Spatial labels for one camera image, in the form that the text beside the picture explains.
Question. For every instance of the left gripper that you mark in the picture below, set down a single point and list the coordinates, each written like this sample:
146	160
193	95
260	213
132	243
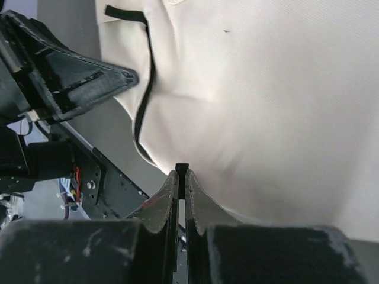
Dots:
39	74

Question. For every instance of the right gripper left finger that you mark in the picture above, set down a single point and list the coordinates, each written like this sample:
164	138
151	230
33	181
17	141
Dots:
155	212

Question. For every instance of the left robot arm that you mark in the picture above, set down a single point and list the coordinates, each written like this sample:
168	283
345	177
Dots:
30	154

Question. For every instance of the cream canvas backpack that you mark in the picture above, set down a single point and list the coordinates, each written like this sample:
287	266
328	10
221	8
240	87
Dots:
273	104

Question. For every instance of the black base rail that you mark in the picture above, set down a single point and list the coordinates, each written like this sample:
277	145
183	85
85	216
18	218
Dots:
109	191

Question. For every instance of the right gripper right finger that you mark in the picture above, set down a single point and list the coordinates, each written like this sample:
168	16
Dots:
201	208

